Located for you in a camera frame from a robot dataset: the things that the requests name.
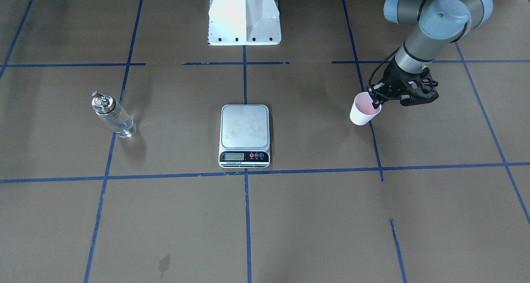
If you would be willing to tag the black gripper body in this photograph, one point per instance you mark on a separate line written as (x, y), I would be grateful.
(392, 78)

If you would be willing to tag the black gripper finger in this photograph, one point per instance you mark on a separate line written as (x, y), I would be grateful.
(375, 95)

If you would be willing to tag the pink cup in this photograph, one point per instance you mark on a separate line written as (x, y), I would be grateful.
(362, 110)

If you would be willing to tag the clear glass sauce bottle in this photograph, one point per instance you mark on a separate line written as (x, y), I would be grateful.
(113, 114)

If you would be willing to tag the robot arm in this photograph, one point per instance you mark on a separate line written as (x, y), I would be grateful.
(437, 23)

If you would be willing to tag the white kitchen scale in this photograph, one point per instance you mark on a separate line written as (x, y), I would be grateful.
(244, 140)

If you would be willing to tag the brown paper table cover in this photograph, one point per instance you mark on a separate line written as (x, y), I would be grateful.
(134, 152)

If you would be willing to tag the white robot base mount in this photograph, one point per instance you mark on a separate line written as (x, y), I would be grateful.
(244, 23)

